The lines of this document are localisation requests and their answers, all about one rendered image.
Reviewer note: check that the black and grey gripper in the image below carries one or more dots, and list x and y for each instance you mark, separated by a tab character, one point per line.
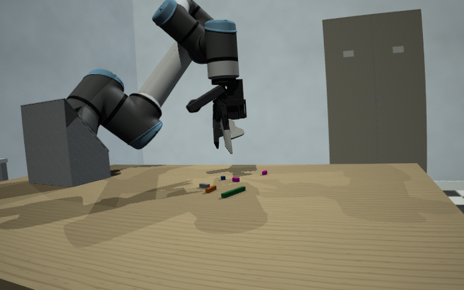
226	108

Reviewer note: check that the orange rod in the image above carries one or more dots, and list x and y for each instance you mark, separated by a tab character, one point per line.
210	189

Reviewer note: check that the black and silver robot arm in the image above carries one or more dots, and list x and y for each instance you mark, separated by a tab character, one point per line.
99	98

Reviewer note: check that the green rod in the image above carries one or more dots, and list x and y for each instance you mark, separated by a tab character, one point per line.
233	192

